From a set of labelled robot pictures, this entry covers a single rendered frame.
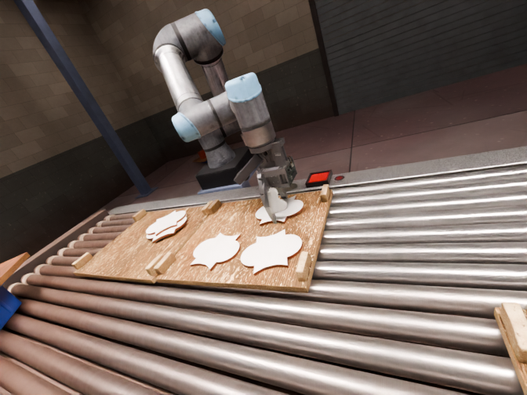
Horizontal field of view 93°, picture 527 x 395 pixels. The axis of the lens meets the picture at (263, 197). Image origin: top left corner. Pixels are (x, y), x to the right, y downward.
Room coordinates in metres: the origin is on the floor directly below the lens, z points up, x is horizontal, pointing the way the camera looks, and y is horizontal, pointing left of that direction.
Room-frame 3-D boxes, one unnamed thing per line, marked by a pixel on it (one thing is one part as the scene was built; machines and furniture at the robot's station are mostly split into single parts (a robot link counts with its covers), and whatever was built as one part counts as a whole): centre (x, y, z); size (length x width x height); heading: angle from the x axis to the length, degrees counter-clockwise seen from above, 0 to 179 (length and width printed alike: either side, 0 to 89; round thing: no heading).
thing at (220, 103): (0.71, -0.02, 1.24); 0.11 x 0.11 x 0.08; 4
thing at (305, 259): (0.37, -0.02, 0.95); 0.06 x 0.02 x 0.03; 148
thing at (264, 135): (0.61, -0.05, 1.16); 0.08 x 0.08 x 0.05
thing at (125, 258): (0.81, 0.43, 0.93); 0.41 x 0.35 x 0.02; 57
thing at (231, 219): (0.59, 0.07, 0.93); 0.41 x 0.35 x 0.02; 58
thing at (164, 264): (0.58, 0.31, 0.95); 0.06 x 0.02 x 0.03; 148
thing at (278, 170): (0.61, -0.05, 1.08); 0.09 x 0.08 x 0.12; 58
